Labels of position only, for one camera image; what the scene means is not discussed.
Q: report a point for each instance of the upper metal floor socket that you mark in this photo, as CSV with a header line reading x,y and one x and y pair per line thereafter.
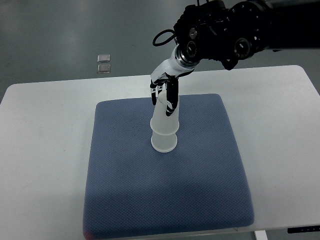
x,y
103,58

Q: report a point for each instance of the black table control panel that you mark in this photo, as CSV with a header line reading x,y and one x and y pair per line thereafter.
x,y
303,229

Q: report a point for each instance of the metal floor socket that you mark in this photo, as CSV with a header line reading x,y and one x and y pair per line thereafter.
x,y
103,68
103,58

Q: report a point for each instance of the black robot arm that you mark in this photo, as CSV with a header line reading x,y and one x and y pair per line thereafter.
x,y
211,31

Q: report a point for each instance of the lower metal floor socket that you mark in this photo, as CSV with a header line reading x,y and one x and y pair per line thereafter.
x,y
103,68

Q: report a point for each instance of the white table leg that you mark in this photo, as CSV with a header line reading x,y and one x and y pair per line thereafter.
x,y
260,235

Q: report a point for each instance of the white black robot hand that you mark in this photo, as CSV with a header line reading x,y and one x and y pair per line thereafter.
x,y
169,71

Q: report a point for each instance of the blue textured cushion mat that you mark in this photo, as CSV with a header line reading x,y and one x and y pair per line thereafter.
x,y
133,190

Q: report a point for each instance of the white paper cup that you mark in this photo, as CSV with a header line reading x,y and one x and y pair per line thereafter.
x,y
160,123
164,143

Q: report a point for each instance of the white paper cup on mat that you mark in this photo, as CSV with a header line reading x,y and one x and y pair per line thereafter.
x,y
164,143

